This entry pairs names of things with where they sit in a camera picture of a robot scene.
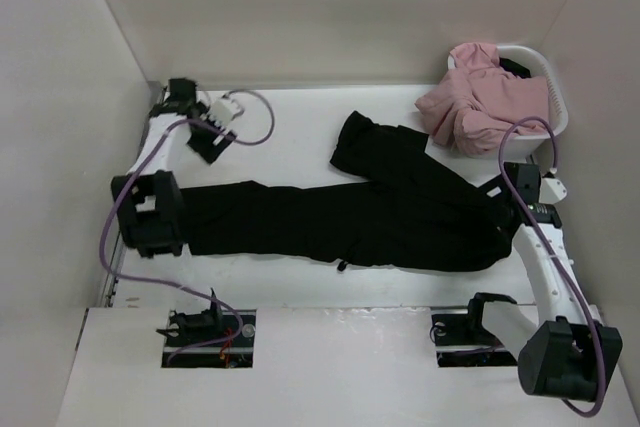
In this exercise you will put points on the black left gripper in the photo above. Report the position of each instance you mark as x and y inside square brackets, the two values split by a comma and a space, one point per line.
[210, 150]

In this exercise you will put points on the black trousers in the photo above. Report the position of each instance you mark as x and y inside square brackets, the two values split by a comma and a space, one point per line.
[404, 209]

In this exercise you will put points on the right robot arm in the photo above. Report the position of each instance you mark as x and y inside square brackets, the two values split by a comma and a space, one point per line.
[566, 354]

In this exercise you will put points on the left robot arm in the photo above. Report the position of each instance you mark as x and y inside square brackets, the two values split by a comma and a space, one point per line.
[151, 212]

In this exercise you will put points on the white laundry basket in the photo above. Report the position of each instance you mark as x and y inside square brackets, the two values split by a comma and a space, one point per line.
[526, 135]

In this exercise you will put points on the pink garment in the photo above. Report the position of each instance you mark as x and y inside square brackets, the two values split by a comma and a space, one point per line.
[477, 101]

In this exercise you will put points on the black garment in basket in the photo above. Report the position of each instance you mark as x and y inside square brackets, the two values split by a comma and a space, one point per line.
[514, 68]

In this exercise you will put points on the aluminium left table rail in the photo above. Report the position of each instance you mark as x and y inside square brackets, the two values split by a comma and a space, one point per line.
[111, 248]

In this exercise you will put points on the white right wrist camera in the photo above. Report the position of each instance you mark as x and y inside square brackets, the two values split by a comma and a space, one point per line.
[552, 190]

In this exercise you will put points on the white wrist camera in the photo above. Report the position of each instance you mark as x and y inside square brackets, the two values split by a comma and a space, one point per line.
[552, 190]
[223, 111]

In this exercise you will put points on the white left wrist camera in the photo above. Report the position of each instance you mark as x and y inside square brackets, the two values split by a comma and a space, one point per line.
[223, 111]

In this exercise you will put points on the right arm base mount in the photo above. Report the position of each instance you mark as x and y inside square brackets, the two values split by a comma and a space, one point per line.
[460, 345]

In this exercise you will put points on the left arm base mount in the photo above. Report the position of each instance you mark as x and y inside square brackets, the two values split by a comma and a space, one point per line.
[213, 338]

